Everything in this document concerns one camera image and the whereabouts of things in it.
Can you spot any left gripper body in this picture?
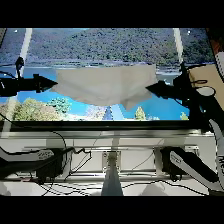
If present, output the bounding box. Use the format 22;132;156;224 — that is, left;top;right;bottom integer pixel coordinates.
32;73;51;94

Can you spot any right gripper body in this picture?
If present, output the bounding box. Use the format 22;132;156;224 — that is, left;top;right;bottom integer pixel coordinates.
155;79;184;101

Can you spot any white garment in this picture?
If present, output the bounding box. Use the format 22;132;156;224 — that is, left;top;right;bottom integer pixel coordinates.
50;63;160;111

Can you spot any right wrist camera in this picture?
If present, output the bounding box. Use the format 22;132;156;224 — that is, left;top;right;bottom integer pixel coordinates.
179;61;191;80

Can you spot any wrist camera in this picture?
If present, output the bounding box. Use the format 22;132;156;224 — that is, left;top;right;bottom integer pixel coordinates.
14;56;26;80
179;61;191;80

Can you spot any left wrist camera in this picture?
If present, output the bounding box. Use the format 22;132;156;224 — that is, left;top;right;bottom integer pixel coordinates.
14;56;26;80

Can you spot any black cable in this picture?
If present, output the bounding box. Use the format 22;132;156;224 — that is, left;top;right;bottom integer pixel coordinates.
63;147;94;183
120;179;210;196
191;78;218;98

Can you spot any silver frame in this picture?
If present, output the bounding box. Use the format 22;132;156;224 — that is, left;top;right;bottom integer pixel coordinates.
0;129;224;197

